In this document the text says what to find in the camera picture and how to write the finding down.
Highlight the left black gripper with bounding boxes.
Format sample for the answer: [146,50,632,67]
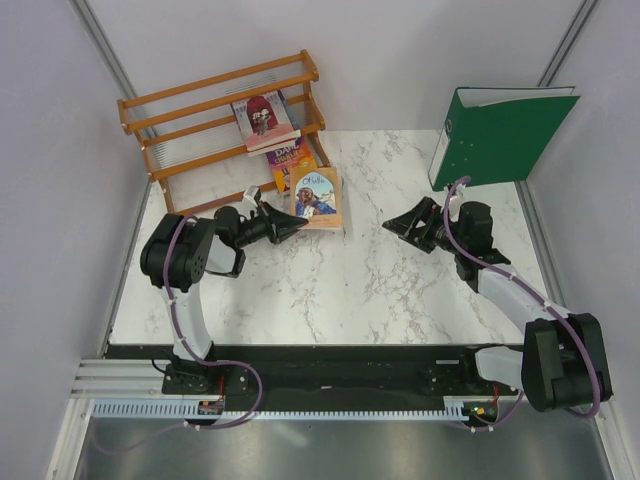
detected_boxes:
[234,201,308,248]

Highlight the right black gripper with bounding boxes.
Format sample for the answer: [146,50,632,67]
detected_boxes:
[382,196,466,255]

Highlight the brown cover book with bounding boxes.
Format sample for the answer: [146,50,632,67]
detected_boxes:
[289,167,344,231]

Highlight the yellow Roald Dahl book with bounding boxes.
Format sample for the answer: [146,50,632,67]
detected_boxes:
[266,137,317,193]

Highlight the blue Nineteen Eighty-Four book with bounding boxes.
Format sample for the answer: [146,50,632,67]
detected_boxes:
[230,89,304,141]

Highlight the purple castle cover book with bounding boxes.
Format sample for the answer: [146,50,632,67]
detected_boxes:
[230,91,301,153]

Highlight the red Treehouse book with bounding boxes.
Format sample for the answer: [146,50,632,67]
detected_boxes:
[247,143,279,157]

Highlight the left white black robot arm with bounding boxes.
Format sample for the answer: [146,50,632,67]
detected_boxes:
[140,201,308,393]

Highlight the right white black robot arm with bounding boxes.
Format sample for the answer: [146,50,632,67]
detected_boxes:
[382,197,613,418]

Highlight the wooden two-tier book rack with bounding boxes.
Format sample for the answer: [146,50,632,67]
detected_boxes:
[118,50,330,215]

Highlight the green lever arch binder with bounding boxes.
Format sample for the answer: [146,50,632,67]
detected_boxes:
[428,86,580,191]

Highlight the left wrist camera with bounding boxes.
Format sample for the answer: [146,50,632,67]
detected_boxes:
[243,185,262,206]

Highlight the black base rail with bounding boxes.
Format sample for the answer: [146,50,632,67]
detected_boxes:
[106,345,516,411]

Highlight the white slotted cable duct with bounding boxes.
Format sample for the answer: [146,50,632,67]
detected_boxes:
[91,398,471,422]

